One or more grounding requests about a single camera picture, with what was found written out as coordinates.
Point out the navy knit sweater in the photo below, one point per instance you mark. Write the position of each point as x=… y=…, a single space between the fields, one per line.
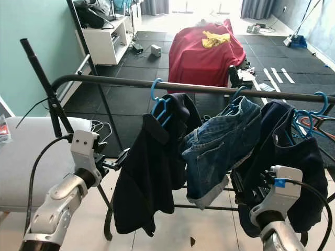
x=282 y=146

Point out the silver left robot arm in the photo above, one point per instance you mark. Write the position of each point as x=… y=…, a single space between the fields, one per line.
x=63 y=204

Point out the blue plastic hanger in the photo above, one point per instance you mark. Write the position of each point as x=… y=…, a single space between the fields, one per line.
x=235 y=107
x=306 y=123
x=159 y=110

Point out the black hooded garment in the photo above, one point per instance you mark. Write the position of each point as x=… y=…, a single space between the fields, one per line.
x=152 y=172

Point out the blue denim shorts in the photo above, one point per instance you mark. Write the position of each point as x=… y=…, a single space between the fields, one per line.
x=214 y=151

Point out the small black floor scrap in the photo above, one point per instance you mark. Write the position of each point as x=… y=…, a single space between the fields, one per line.
x=191 y=241

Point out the clear plastic bottle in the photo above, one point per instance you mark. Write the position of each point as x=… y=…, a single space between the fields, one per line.
x=5 y=130

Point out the black metal clothes rack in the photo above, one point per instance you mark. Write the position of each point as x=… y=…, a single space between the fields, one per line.
x=188 y=87

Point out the white low cabinet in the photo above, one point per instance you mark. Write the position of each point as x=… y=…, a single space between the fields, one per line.
x=104 y=47

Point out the small grey box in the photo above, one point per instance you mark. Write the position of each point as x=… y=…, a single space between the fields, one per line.
x=155 y=50

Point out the black machine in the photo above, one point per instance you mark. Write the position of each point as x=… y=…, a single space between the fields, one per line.
x=236 y=76

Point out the red blanket cover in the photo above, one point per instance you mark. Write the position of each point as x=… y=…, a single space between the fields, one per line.
x=204 y=63

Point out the black bag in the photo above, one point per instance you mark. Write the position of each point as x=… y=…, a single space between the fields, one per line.
x=91 y=15

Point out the yellow cloth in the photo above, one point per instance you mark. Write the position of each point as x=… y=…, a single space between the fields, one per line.
x=214 y=40

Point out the blue floor cleaner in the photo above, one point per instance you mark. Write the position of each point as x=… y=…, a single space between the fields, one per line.
x=298 y=41

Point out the grey curtain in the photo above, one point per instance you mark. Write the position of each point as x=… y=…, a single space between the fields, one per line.
x=154 y=6
x=256 y=8

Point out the white floor device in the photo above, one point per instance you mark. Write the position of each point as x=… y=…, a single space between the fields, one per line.
x=256 y=29

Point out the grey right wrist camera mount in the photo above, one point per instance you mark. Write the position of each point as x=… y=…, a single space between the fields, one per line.
x=282 y=196

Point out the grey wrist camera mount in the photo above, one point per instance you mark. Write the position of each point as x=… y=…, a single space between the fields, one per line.
x=85 y=146
x=282 y=196

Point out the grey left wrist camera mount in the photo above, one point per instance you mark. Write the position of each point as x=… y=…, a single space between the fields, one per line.
x=85 y=146

